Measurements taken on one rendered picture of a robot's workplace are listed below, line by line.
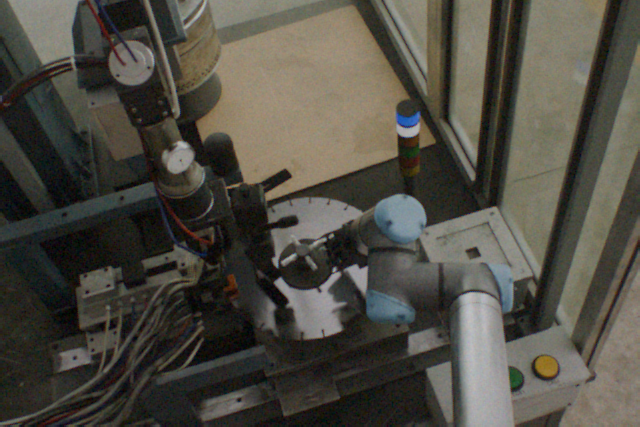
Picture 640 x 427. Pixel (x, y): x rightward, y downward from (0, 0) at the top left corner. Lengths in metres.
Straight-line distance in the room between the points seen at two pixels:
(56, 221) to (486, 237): 0.88
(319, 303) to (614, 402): 1.23
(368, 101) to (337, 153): 0.19
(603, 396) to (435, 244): 1.04
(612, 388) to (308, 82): 1.29
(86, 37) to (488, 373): 0.74
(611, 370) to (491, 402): 1.54
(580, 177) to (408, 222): 0.27
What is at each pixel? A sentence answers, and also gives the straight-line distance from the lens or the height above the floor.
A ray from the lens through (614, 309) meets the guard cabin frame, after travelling 1.39.
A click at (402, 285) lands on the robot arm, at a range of 1.14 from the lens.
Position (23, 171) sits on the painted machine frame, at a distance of 1.86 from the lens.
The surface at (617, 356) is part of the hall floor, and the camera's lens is 2.53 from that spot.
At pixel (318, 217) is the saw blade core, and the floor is 0.95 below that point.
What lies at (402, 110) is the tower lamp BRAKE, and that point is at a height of 1.16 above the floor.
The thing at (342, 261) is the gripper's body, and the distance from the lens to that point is 1.34.
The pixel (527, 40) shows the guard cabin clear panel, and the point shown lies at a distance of 1.36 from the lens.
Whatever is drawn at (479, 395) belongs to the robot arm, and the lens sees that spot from 0.99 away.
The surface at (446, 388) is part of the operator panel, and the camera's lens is 1.44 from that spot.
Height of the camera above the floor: 2.24
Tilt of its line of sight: 53 degrees down
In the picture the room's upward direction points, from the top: 10 degrees counter-clockwise
